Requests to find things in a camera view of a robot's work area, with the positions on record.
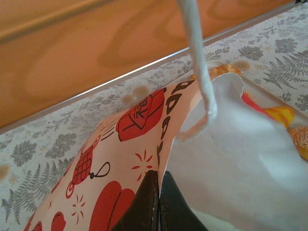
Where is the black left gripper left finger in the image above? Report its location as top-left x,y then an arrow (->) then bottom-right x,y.
111,169 -> 160,231

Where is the aluminium frame bar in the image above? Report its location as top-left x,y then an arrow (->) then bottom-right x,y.
0,4 -> 308,134

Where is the red white printed paper bag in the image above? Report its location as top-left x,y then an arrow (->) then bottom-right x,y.
23,0 -> 308,231

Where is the yellow fake pastry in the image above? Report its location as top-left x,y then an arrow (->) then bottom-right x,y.
263,105 -> 296,129

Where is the pink plastic tray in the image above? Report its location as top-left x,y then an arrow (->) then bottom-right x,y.
187,59 -> 308,162

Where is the sugared fake bread bun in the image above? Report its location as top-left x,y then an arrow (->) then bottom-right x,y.
287,126 -> 308,162

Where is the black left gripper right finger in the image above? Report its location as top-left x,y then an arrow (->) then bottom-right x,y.
158,170 -> 209,231

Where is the floral tablecloth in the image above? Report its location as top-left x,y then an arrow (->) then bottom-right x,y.
0,3 -> 308,231

